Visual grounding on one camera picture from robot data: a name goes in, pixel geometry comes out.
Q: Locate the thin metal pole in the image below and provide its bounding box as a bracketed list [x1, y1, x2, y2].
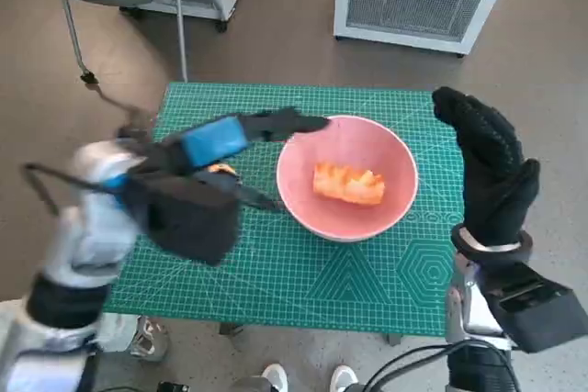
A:
[172, 0, 190, 84]

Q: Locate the green cutting mat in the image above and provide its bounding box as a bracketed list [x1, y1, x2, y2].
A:
[101, 82, 465, 337]

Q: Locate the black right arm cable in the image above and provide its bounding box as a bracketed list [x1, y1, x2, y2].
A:
[366, 342, 460, 392]

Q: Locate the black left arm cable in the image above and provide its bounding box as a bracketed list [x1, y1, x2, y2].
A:
[22, 162, 125, 217]

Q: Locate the oblong orange toy bread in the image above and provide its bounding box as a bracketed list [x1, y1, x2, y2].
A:
[312, 161, 386, 206]

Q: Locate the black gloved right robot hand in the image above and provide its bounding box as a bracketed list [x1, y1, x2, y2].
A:
[431, 86, 541, 249]

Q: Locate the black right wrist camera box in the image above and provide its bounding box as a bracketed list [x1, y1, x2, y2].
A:
[481, 263, 588, 354]

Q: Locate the pink bowl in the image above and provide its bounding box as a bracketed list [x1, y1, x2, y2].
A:
[276, 115, 419, 242]

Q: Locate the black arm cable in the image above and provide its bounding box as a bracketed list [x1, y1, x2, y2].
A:
[366, 342, 460, 392]
[22, 162, 125, 217]

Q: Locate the white shoe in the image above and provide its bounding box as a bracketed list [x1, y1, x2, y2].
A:
[261, 363, 289, 392]
[330, 364, 359, 392]

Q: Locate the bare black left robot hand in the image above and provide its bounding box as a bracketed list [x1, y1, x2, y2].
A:
[117, 106, 332, 213]

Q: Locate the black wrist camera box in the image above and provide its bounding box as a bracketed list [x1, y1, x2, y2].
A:
[122, 166, 241, 267]
[481, 263, 588, 354]

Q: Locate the person's leg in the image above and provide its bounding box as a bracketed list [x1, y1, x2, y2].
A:
[96, 313, 139, 353]

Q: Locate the person's shoe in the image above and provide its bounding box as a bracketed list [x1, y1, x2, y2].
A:
[130, 317, 169, 363]

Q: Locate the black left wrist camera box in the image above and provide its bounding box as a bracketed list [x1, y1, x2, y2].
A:
[122, 166, 241, 267]

